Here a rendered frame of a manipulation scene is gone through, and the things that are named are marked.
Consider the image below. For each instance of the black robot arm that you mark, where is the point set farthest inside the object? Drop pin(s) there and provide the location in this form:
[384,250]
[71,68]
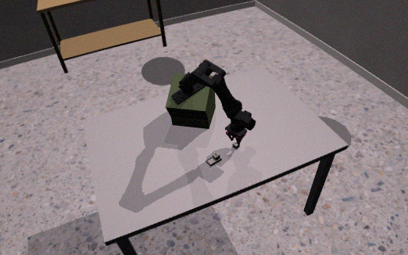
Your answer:
[198,80]

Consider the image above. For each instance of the white cube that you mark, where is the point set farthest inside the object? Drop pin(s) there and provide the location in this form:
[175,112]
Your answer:
[235,145]
[216,156]

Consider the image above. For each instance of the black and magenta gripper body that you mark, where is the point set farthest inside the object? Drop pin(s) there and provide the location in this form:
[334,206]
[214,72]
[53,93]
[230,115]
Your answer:
[235,130]

